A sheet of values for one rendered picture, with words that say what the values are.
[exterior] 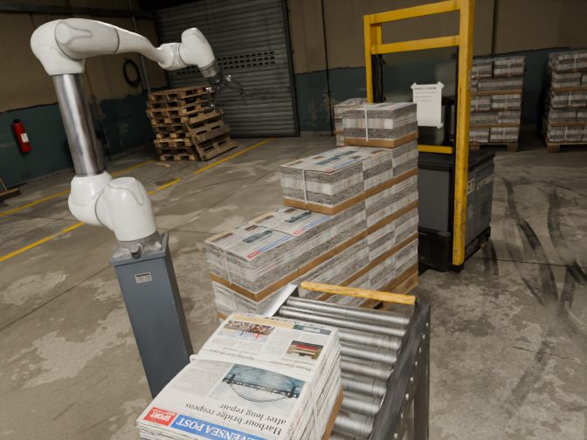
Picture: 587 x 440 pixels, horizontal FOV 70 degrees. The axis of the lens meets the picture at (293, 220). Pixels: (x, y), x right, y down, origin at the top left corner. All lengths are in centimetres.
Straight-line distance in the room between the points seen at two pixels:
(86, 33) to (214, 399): 124
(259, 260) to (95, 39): 106
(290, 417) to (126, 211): 106
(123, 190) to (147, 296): 43
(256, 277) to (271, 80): 788
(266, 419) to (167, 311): 104
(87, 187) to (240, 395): 115
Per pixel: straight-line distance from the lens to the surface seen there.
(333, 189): 220
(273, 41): 947
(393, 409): 116
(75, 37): 165
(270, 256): 195
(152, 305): 179
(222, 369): 96
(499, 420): 231
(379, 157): 249
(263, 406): 86
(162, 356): 192
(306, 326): 103
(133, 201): 165
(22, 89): 898
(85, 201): 181
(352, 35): 889
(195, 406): 89
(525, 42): 848
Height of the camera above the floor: 163
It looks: 21 degrees down
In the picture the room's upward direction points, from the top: 7 degrees counter-clockwise
